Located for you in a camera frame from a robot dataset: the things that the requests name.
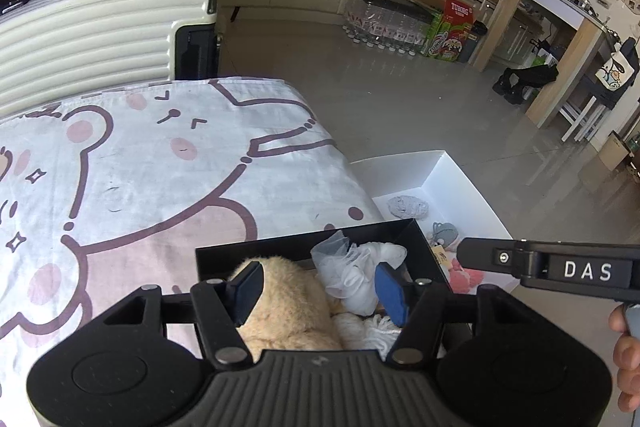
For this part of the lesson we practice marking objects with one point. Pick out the white yarn ball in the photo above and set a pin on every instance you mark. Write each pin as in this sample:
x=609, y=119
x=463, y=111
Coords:
x=367, y=332

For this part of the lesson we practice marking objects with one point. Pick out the grey knit toy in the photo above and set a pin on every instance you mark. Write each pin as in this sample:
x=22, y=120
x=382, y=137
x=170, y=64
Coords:
x=407, y=207

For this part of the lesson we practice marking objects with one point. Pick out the black trash bin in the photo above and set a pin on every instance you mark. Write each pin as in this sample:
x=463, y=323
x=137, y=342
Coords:
x=472, y=42

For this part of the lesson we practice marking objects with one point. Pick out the cartoon print tote bag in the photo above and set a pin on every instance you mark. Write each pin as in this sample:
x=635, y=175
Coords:
x=617, y=72

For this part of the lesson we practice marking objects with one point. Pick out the black cardboard box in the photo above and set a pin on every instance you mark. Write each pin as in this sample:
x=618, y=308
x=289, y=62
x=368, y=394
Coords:
x=280, y=244

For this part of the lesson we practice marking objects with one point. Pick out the tan plush toy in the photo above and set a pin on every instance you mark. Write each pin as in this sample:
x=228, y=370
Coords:
x=290, y=307

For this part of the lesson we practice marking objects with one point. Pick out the green drink carton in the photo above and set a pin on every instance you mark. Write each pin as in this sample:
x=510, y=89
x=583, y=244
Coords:
x=450, y=34

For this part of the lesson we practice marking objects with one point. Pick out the person's right hand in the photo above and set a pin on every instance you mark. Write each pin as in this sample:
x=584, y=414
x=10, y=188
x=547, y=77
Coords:
x=631, y=357

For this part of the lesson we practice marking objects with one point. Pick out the white mesh bath pouf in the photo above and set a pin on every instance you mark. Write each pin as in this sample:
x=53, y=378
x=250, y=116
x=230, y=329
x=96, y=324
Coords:
x=355, y=267

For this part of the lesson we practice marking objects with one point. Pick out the pack of water bottles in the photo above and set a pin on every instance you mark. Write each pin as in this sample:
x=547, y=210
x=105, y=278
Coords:
x=385, y=19

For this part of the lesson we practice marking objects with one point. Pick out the cartoon bear printed blanket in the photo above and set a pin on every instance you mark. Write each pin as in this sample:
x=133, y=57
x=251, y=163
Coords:
x=150, y=177

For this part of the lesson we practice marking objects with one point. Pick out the white ribbed suitcase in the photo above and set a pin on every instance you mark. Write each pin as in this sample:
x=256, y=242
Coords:
x=90, y=37

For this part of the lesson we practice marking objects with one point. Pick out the wooden bar counter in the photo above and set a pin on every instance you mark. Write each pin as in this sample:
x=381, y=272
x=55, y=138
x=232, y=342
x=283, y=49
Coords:
x=555, y=72

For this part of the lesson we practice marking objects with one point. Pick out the white stool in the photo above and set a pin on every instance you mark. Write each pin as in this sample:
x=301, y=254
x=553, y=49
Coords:
x=580, y=112

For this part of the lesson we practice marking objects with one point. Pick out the white cardboard tray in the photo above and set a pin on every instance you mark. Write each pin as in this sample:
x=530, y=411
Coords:
x=450, y=187

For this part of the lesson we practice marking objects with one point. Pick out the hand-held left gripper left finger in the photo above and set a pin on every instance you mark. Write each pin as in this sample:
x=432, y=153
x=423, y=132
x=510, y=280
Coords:
x=247, y=292

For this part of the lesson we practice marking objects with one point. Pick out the small cardboard box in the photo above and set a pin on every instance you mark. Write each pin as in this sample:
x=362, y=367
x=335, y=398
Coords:
x=614, y=151

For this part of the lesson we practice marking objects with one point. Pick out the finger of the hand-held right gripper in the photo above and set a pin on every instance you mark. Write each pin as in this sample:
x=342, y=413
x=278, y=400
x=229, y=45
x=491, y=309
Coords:
x=487, y=257

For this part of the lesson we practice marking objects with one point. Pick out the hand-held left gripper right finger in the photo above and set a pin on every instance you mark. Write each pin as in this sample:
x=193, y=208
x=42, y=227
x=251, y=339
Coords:
x=392, y=294

